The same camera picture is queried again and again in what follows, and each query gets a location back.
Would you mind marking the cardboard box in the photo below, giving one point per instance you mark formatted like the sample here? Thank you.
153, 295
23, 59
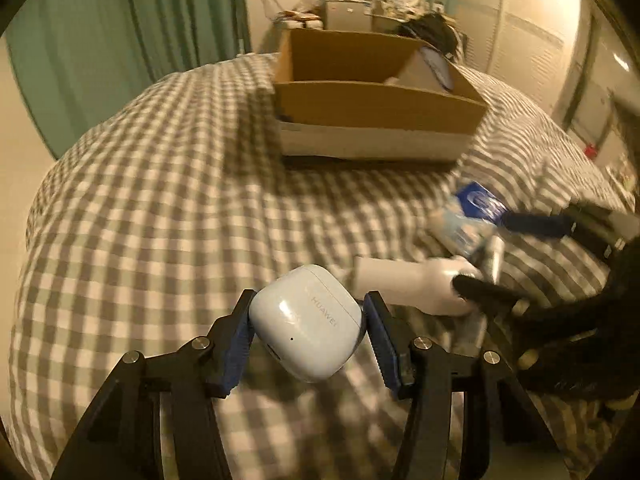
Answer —
370, 105

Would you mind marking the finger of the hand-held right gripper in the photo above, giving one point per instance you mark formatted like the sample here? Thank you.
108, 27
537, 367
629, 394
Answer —
485, 292
537, 224

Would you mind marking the black bag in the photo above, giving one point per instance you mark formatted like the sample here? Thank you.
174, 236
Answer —
432, 32

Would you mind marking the white plastic bottle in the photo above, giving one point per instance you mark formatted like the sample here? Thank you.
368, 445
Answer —
415, 277

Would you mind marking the blue and white packet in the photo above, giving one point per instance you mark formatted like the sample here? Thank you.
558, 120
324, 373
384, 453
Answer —
472, 210

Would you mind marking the green curtain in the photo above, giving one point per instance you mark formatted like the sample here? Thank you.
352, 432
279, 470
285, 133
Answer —
130, 20

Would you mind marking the white earbuds case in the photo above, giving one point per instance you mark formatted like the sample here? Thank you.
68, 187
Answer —
305, 320

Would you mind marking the grey cabinet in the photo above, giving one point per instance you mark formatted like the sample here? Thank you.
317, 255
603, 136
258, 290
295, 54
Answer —
347, 15

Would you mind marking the white box with blue circle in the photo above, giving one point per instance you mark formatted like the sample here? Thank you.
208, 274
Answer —
425, 72

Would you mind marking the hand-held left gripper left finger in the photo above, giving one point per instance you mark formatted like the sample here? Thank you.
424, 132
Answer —
235, 355

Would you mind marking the white wardrobe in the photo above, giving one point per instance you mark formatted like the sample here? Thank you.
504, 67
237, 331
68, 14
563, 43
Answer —
525, 25

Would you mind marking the grey checkered blanket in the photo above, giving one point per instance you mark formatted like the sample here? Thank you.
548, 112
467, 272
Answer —
150, 200

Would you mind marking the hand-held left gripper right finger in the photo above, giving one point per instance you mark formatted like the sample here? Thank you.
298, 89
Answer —
386, 345

